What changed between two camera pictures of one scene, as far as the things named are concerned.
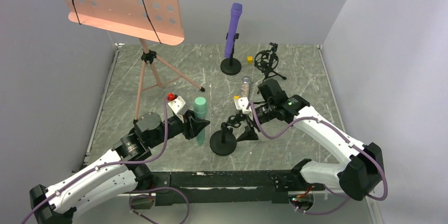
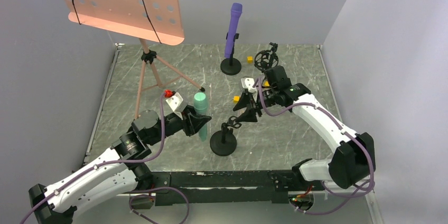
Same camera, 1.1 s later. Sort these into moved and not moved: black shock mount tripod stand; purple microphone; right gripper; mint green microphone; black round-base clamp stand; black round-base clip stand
Moved: right gripper; mint green microphone
Not moved: black round-base clamp stand; black shock mount tripod stand; black round-base clip stand; purple microphone
